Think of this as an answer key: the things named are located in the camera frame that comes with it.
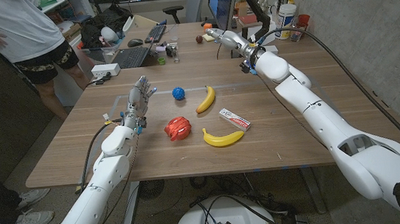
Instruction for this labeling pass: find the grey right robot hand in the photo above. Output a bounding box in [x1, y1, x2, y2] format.
[204, 23, 260, 62]

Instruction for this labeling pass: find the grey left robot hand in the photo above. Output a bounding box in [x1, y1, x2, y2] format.
[119, 74, 161, 126]

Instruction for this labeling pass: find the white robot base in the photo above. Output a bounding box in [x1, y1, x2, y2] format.
[170, 190, 278, 224]

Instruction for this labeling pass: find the blue spiky stress ball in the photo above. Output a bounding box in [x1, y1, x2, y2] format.
[171, 86, 187, 101]

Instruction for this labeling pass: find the red ribbed toy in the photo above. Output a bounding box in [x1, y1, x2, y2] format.
[163, 115, 194, 142]

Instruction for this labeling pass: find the straight yellow toy banana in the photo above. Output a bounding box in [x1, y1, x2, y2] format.
[193, 85, 218, 115]

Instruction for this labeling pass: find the white red toothpaste box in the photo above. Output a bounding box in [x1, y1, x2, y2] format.
[218, 105, 252, 135]

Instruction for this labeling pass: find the curved yellow toy banana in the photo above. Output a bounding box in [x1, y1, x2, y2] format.
[201, 124, 247, 150]

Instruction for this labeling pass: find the red book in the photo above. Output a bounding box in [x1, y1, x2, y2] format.
[237, 14, 259, 26]

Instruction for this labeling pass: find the computer monitor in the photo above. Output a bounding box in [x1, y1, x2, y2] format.
[206, 0, 245, 41]

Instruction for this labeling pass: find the flat white box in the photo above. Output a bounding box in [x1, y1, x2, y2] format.
[265, 43, 280, 56]

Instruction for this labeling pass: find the white power strip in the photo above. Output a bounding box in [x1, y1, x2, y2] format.
[90, 61, 122, 79]

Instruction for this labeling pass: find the black laptop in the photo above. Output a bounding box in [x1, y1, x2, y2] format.
[109, 38, 163, 71]

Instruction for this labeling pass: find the grey office chair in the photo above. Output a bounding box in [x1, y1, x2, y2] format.
[161, 0, 209, 26]

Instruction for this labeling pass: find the white canister blue label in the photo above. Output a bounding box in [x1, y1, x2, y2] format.
[271, 2, 300, 42]

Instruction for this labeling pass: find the clear plastic bin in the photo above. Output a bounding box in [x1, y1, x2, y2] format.
[80, 42, 126, 67]

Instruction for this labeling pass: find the black computer mouse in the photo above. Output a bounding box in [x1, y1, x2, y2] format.
[126, 37, 145, 48]

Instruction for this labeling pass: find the small black gadget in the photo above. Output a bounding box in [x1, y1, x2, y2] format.
[164, 44, 176, 59]

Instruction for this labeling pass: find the clear cup with items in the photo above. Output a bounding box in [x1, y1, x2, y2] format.
[288, 22, 307, 43]

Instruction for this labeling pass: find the black keyboard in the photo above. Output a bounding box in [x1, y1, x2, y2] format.
[142, 19, 170, 45]

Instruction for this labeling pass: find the white round helmet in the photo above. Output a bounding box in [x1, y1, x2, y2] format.
[100, 25, 121, 45]

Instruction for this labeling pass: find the red cup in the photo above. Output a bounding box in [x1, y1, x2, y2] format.
[296, 12, 312, 28]

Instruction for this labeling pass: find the black backpack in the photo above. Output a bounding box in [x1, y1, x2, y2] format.
[77, 1, 137, 51]

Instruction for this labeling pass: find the black floor fan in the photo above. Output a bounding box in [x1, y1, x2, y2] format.
[137, 179, 168, 202]

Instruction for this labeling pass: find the grey table leg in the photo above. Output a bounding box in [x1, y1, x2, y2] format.
[299, 165, 328, 215]
[120, 181, 145, 224]

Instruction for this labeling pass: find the white shelf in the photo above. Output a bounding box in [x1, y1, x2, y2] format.
[41, 0, 98, 39]

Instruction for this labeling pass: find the person in white t-shirt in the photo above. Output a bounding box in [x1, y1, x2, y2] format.
[0, 0, 95, 126]

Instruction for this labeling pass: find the black plug with cable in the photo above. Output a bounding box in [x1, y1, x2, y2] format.
[93, 71, 114, 87]

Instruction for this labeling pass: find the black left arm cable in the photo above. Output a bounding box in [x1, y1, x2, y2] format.
[69, 117, 130, 195]

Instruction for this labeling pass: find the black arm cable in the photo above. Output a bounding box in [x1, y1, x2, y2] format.
[69, 117, 130, 195]
[255, 17, 400, 186]

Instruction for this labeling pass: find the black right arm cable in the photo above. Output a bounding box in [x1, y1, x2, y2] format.
[255, 17, 400, 186]

